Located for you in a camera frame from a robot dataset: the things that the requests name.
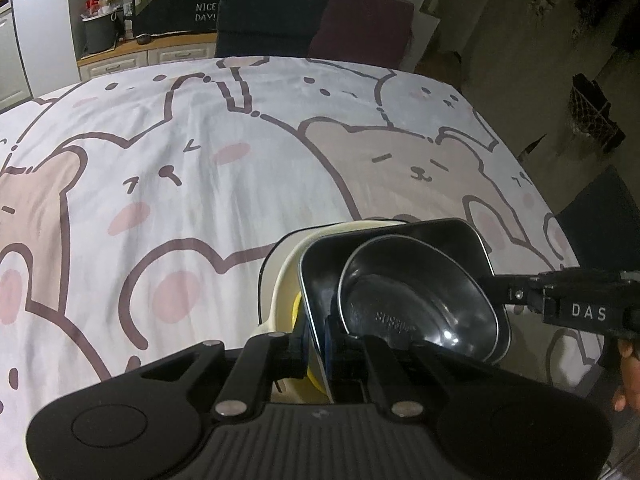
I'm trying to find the dark navy chair cushion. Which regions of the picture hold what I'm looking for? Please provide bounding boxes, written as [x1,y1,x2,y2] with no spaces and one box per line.
[215,0,335,58]

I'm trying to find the white cabinet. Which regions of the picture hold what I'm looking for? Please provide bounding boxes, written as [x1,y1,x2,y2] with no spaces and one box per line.
[0,0,36,111]

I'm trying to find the black net basket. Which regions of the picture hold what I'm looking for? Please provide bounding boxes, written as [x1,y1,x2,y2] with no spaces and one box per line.
[569,74,627,153]

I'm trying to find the round steel bowl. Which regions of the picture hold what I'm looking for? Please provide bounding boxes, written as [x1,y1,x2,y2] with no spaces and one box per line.
[337,234,501,362]

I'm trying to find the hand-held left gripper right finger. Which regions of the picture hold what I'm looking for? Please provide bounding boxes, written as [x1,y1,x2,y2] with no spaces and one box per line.
[322,316,497,419]

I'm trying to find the black lettered banner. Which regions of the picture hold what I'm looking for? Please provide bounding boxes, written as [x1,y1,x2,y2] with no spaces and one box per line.
[131,0,222,37]

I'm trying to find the cream ceramic bowl with handles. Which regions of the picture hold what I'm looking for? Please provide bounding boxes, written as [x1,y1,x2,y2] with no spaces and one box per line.
[270,217,416,396]

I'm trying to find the person's right hand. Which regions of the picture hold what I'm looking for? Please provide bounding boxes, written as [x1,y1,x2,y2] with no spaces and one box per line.
[612,337,640,413]

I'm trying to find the wooden counter with drawers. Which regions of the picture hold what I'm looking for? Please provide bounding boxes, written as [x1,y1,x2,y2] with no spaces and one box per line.
[77,32,218,81]

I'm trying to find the white square plate black rim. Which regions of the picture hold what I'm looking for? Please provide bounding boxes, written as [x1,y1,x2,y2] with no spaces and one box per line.
[257,217,416,333]

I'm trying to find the grey bin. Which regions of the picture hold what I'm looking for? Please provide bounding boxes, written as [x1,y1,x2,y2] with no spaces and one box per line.
[81,10,124,56]

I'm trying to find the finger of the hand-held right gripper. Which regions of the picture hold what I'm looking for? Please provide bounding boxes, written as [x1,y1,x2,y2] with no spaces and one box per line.
[482,270,625,307]

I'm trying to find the white fridge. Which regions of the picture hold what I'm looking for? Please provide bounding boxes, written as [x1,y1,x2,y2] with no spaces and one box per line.
[10,0,83,101]

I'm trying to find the printed bear blanket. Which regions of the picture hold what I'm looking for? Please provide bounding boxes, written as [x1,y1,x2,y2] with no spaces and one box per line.
[0,55,608,480]

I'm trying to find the square steel container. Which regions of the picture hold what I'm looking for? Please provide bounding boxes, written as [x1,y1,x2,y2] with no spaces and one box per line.
[298,218,512,406]

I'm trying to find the dark chair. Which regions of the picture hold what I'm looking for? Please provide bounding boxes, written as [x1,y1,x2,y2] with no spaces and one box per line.
[555,165,640,273]

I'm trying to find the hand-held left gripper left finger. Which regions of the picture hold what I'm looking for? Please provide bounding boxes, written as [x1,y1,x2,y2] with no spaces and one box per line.
[140,331,309,419]

